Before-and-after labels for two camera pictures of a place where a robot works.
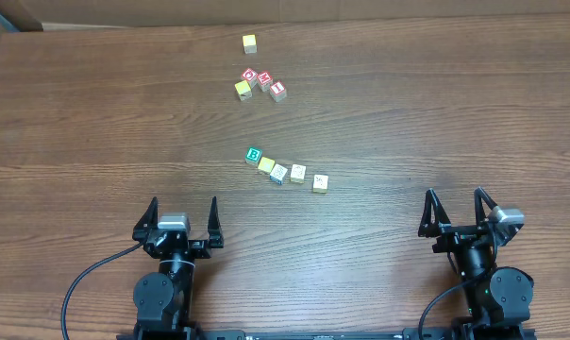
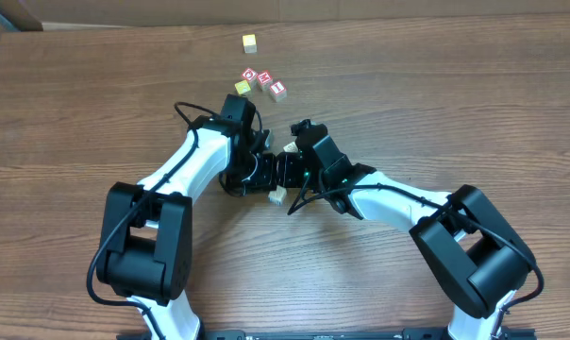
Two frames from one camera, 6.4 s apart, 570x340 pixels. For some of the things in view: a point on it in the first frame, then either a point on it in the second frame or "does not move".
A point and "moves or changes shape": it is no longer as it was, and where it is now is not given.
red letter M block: (264, 80) does not move
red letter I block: (277, 91) does not move
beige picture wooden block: (297, 173) moves or changes shape
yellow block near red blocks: (243, 90) does not move
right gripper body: (461, 237) -> (286, 168)
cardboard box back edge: (48, 15) does not move
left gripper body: (177, 243) -> (267, 170)
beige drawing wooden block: (320, 183) moves or changes shape
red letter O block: (250, 76) does not move
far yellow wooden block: (249, 43) does not move
